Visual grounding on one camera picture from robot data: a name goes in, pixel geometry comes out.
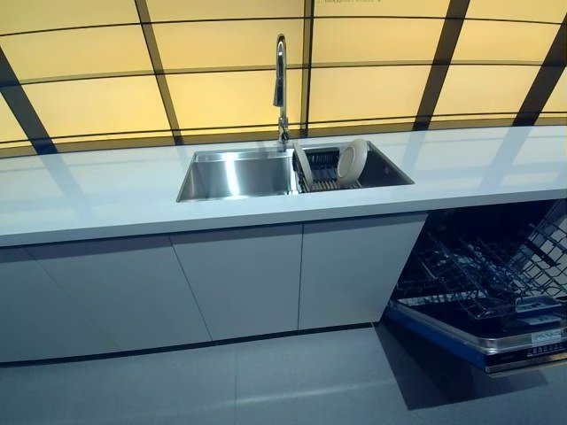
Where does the stainless steel kitchen sink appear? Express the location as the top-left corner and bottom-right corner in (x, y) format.
(175, 140), (416, 205)

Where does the black wire dishwasher rack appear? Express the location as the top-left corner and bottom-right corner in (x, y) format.
(395, 198), (567, 322)

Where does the cream ceramic plate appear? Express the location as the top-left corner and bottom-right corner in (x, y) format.
(291, 141), (314, 185)
(334, 138), (370, 184)

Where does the open dishwasher door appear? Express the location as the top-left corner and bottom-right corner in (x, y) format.
(382, 295), (567, 378)

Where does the chrome gooseneck kitchen faucet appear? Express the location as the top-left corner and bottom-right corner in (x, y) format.
(271, 34), (291, 154)

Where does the black dish drying rack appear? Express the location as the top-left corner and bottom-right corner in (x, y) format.
(293, 147), (362, 193)

